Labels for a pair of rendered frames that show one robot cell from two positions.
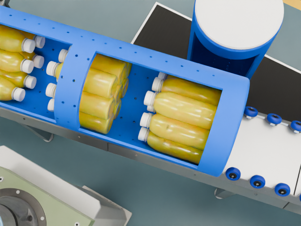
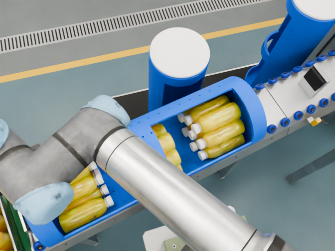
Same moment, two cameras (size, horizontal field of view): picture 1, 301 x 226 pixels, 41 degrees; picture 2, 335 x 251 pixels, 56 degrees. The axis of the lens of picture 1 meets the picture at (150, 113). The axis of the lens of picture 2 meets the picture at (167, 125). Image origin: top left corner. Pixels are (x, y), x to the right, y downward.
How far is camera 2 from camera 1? 0.49 m
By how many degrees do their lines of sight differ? 21
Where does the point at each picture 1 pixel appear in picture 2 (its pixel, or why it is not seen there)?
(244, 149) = not seen: hidden behind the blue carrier
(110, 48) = (154, 117)
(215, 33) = (182, 72)
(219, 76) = (222, 84)
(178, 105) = (217, 117)
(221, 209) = (230, 182)
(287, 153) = (266, 104)
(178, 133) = (226, 133)
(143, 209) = not seen: hidden behind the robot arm
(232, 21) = (183, 60)
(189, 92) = (210, 107)
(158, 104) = (205, 126)
